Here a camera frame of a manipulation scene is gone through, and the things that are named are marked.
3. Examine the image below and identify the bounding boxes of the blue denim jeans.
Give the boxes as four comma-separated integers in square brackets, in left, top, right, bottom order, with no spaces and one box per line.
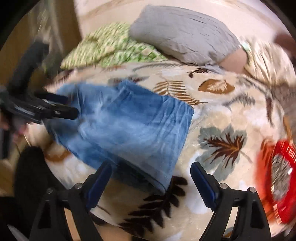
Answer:
[44,80,194,194]

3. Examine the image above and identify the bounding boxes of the person's left hand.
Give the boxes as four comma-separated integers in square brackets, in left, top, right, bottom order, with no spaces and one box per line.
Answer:
[0,113,27,137]

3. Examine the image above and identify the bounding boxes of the red plastic basket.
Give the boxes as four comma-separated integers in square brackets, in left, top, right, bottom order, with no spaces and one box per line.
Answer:
[255,139,295,224]

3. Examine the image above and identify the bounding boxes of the grey quilted pillow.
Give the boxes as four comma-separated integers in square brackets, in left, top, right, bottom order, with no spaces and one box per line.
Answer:
[129,5,239,65]

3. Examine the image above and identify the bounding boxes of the cream floral cloth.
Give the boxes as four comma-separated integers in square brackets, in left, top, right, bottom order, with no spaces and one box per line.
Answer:
[239,37,295,87]

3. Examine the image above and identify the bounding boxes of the beige leaf-pattern blanket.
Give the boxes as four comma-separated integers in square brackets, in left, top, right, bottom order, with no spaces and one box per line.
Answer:
[26,61,295,240]

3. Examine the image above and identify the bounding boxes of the green white patterned quilt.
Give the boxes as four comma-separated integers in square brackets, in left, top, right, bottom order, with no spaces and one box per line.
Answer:
[60,22,167,70]

